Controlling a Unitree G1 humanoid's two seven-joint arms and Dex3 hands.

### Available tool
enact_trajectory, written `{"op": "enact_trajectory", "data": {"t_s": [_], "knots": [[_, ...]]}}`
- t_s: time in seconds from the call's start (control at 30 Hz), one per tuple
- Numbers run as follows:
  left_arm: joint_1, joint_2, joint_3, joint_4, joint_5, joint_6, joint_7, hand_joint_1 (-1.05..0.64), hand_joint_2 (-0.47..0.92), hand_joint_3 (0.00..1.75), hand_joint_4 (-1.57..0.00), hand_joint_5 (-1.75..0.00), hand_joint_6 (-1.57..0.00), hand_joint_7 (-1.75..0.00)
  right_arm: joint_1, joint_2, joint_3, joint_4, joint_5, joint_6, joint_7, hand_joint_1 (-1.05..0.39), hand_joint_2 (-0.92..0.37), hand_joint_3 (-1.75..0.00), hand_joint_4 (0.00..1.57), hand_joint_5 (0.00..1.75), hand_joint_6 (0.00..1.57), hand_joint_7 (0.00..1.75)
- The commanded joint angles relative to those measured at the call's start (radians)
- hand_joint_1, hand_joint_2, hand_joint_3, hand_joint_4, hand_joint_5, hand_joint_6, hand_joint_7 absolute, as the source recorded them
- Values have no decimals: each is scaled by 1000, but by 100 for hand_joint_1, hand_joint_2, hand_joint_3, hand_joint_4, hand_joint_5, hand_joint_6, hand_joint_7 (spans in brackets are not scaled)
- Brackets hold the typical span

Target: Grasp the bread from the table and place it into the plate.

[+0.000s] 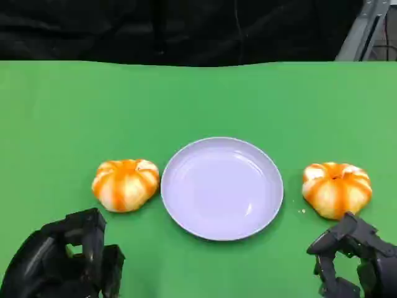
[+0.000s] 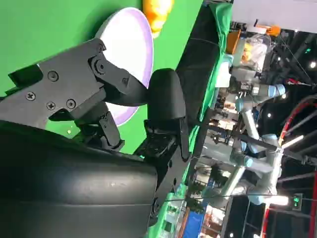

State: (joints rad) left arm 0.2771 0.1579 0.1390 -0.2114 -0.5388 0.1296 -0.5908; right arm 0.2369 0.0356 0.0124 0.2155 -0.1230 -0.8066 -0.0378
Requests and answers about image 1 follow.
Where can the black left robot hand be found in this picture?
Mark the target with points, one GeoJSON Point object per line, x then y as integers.
{"type": "Point", "coordinates": [37, 264]}

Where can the lilac plate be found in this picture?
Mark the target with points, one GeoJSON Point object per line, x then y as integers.
{"type": "Point", "coordinates": [221, 189]}

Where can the orange and white bread roll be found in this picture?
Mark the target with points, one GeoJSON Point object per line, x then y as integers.
{"type": "Point", "coordinates": [336, 191]}
{"type": "Point", "coordinates": [125, 186]}

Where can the black fabric drape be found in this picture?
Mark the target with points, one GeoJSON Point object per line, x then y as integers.
{"type": "Point", "coordinates": [93, 31]}

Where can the grey metal frame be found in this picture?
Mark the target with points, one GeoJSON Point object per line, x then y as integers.
{"type": "Point", "coordinates": [361, 31]}

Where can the green table cloth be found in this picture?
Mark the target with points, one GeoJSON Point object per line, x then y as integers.
{"type": "Point", "coordinates": [93, 108]}

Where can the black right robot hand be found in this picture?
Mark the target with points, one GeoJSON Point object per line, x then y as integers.
{"type": "Point", "coordinates": [366, 245]}

